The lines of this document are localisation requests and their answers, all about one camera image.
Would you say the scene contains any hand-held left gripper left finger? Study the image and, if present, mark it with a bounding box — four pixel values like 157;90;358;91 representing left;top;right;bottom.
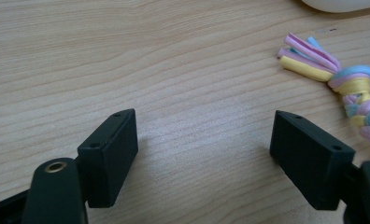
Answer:
21;108;139;224

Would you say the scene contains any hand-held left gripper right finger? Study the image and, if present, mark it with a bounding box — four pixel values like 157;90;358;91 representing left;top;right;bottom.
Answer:
269;109;370;224

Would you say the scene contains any white rounded object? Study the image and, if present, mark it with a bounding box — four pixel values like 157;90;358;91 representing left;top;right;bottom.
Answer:
300;0;370;14

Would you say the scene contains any pastel braided rope toy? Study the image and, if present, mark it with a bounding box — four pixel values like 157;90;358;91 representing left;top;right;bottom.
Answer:
277;33;370;154

